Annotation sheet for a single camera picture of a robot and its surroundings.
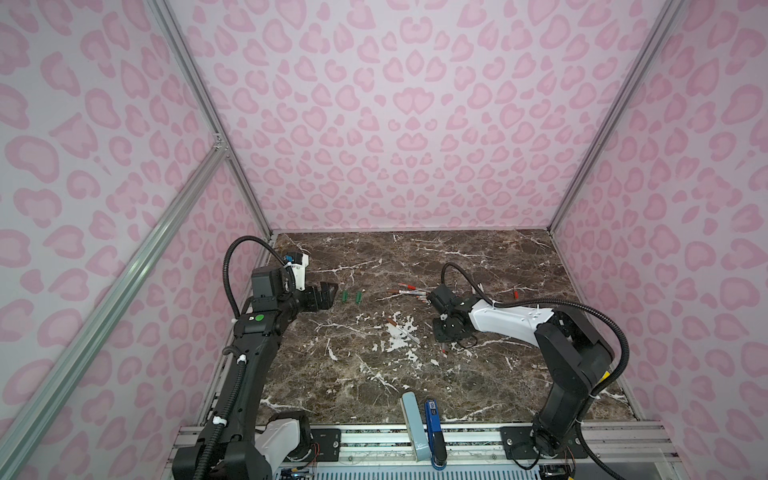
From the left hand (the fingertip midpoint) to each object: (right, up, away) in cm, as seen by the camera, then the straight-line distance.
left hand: (322, 281), depth 79 cm
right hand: (+34, -17, +12) cm, 40 cm away
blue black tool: (+29, -38, -10) cm, 49 cm away
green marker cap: (+3, -7, +22) cm, 23 cm away
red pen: (+25, -4, +25) cm, 35 cm away
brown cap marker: (+24, -6, +22) cm, 33 cm away
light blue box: (+24, -35, -5) cm, 43 cm away
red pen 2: (+60, -6, +22) cm, 65 cm away
